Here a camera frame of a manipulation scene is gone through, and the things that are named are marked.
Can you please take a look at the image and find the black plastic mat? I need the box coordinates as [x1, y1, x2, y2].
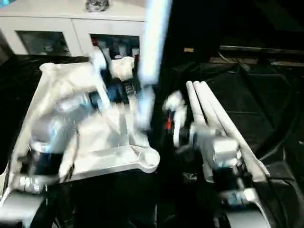
[0, 53, 304, 228]

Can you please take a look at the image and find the shiny crumpled plastic bundle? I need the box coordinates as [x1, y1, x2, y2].
[84, 0, 110, 12]

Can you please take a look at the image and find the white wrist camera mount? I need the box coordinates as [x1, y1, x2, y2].
[163, 91, 189, 147]
[89, 46, 114, 116]

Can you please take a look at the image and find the white plastic table leg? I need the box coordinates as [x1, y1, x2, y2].
[136, 0, 173, 133]
[186, 80, 206, 125]
[192, 80, 228, 133]
[198, 80, 271, 182]

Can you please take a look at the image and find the white plastic table top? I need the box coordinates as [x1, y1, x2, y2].
[4, 56, 162, 201]

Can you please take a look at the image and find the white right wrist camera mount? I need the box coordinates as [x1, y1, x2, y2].
[163, 91, 189, 147]

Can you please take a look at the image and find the black case with label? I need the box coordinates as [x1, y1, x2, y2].
[166, 0, 221, 69]

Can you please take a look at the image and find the white glass-door cabinet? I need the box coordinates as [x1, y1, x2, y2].
[0, 0, 148, 57]

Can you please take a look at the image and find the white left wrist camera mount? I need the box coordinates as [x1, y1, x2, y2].
[89, 46, 114, 116]

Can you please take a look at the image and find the black television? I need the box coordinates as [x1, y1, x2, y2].
[219, 0, 304, 54]

